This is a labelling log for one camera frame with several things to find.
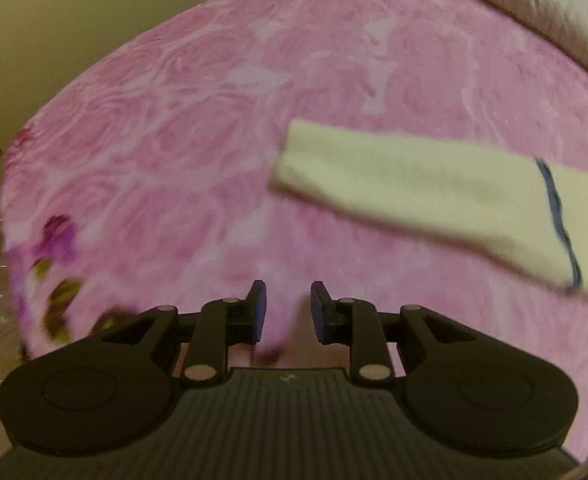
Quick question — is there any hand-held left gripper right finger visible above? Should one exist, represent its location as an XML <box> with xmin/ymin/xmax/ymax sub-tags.
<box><xmin>310</xmin><ymin>280</ymin><xmax>474</xmax><ymax>387</ymax></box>

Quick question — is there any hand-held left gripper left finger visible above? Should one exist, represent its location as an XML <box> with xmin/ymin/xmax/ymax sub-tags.
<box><xmin>101</xmin><ymin>280</ymin><xmax>269</xmax><ymax>387</ymax></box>

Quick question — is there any cream towel with stripes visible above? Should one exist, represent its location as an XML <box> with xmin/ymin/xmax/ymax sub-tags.
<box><xmin>269</xmin><ymin>119</ymin><xmax>588</xmax><ymax>306</ymax></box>

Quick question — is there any pink rose blanket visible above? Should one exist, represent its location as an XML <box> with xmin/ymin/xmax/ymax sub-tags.
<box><xmin>0</xmin><ymin>0</ymin><xmax>588</xmax><ymax>461</ymax></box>

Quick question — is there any striped folded quilt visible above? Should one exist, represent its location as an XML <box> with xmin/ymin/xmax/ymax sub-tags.
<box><xmin>404</xmin><ymin>0</ymin><xmax>588</xmax><ymax>91</ymax></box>

